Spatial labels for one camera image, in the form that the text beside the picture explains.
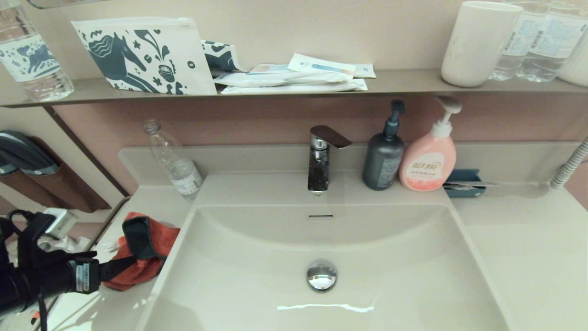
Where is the orange and grey cleaning cloth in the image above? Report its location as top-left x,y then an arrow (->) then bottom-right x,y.
102,211 -> 181,291

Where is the chrome sink faucet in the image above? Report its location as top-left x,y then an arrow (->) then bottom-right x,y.
307,125 -> 353,196

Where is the white ceramic sink basin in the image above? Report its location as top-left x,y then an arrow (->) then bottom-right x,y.
138,202 -> 510,331

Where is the empty clear plastic bottle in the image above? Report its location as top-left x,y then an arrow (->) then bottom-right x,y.
142,118 -> 204,203

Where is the dark grey slipper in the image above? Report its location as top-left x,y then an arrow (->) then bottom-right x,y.
0,154 -> 19,177
0,130 -> 59,176

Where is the large horse print pouch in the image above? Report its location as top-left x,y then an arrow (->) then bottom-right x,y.
71,17 -> 217,96

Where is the chrome drain stopper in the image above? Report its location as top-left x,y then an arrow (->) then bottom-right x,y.
307,259 -> 337,292

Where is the horse label water bottle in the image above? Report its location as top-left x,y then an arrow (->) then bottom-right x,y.
0,0 -> 74,103

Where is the small horse print pouch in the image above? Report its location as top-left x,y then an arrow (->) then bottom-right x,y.
201,40 -> 249,73

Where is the long white plastic packet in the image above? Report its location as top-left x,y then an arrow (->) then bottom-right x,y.
214,68 -> 354,88

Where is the pale blue packet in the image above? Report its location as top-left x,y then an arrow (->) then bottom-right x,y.
250,63 -> 294,75

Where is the flat white plastic packet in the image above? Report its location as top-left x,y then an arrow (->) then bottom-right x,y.
221,78 -> 368,95

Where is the white packet with blue stripe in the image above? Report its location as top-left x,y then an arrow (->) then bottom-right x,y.
288,53 -> 356,77

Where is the dark grey pump bottle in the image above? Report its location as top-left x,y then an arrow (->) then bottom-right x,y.
362,99 -> 406,191

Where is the small white logo sachet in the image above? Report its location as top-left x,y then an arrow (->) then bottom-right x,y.
351,63 -> 376,79

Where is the pink pump soap bottle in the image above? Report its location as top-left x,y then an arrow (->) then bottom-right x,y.
398,96 -> 463,192

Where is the blue plastic holder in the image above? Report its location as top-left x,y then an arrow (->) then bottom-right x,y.
443,169 -> 486,198

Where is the tall white cup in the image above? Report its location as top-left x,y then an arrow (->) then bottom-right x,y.
441,1 -> 523,88

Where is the white label water bottle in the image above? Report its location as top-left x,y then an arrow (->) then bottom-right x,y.
515,0 -> 588,83
488,0 -> 544,81

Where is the white ribbed container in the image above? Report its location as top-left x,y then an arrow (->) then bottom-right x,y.
556,27 -> 588,88

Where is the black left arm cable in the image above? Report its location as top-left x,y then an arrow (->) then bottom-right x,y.
7,209 -> 58,260

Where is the brown fabric wall pocket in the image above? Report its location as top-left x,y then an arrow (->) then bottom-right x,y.
0,136 -> 111,213

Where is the grey wall shelf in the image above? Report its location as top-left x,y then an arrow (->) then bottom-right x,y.
2,69 -> 588,108

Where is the white corrugated hose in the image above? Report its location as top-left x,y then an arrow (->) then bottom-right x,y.
550,137 -> 588,189

